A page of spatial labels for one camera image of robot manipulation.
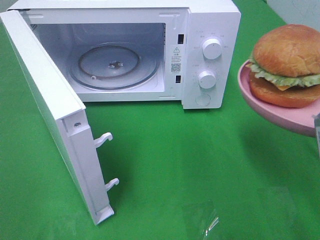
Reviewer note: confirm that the round white door button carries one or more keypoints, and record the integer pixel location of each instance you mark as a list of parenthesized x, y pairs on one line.
[(203, 99)]

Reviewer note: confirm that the white microwave knob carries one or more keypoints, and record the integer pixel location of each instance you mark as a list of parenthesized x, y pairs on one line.
[(212, 48), (207, 80)]

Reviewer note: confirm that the white microwave door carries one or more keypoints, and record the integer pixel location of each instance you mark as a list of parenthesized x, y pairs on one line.
[(65, 116)]

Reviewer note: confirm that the burger with lettuce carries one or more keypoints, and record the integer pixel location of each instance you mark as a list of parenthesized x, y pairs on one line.
[(285, 66)]

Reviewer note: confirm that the pink round plate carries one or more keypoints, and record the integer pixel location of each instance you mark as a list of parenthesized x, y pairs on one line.
[(297, 120)]

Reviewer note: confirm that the white microwave oven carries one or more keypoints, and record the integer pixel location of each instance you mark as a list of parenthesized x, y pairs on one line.
[(66, 28)]

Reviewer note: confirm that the glass microwave turntable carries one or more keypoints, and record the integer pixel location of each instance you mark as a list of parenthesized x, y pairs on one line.
[(116, 65)]

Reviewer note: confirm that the green table cloth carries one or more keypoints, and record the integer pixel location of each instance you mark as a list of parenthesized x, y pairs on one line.
[(224, 173)]

